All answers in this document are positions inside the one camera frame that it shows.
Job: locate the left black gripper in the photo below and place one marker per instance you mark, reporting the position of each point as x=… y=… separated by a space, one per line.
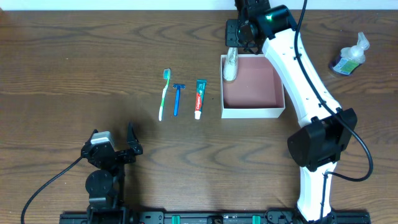
x=119 y=154

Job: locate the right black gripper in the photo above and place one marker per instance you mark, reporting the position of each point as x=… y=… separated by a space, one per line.
x=232 y=38

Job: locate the white lotion tube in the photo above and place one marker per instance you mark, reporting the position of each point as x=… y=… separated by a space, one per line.
x=230 y=69

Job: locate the clear soap pump bottle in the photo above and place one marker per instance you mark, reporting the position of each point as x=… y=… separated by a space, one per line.
x=350 y=58

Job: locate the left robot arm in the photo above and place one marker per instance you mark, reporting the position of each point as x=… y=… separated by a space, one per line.
x=105 y=186

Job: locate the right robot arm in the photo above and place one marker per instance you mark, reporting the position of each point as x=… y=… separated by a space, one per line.
x=325 y=128

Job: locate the white box pink interior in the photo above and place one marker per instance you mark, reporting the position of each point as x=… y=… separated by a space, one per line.
x=256 y=92

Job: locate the green red toothpaste tube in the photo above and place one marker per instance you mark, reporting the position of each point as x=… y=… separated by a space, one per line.
x=201 y=86

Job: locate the blue disposable razor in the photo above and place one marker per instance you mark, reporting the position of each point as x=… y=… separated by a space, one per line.
x=178 y=87

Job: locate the green white toothbrush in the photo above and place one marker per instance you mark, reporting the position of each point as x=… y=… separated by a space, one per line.
x=167 y=76

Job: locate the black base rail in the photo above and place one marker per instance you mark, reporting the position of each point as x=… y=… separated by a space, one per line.
x=269 y=217

